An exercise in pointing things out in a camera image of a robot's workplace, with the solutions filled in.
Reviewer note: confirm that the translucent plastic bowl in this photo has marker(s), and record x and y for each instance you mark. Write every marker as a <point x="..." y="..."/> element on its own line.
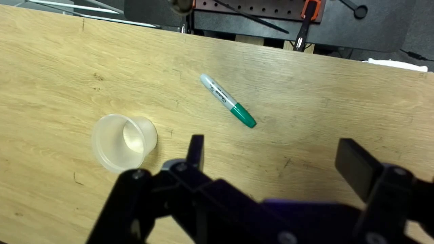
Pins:
<point x="122" y="143"/>

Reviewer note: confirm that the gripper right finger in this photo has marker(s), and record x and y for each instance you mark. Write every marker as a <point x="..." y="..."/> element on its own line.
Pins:
<point x="376" y="183"/>

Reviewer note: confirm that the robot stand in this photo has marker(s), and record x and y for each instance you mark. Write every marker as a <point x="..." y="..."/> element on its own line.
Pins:
<point x="271" y="17"/>

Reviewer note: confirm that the orange black clamp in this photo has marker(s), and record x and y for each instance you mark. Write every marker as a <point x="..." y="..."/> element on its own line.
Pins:
<point x="307" y="23"/>

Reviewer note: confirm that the green capped grey marker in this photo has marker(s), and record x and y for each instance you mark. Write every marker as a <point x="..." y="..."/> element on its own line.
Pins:
<point x="226" y="100"/>

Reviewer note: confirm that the white flat object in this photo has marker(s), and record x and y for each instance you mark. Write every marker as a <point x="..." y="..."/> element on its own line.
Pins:
<point x="395" y="64"/>

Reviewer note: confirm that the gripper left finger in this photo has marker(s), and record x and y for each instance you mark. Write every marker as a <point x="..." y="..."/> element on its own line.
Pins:
<point x="190" y="189"/>

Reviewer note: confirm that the white metal rods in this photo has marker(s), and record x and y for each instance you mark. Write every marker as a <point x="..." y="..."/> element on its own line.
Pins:
<point x="84" y="12"/>

